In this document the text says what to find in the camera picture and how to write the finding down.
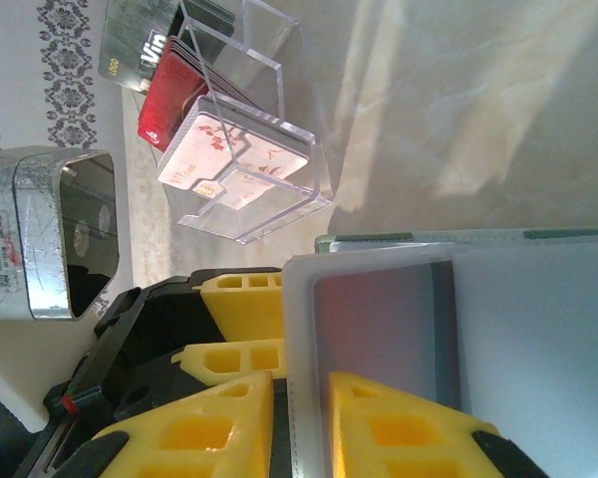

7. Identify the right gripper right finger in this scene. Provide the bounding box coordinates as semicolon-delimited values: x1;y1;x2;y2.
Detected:
328;370;549;478

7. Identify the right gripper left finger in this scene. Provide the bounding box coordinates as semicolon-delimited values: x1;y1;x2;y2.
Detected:
69;370;275;478

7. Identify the white floral VIP card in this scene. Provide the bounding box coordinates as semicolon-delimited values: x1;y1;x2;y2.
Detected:
156;96;311;213

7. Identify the clear acrylic card stand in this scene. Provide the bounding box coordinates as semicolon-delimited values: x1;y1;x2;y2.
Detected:
156;0;333;245

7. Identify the red card in stand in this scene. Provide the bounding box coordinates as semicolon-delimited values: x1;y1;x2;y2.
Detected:
138;37;220;153

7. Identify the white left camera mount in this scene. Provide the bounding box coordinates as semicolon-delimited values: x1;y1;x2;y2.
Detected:
0;318;51;434

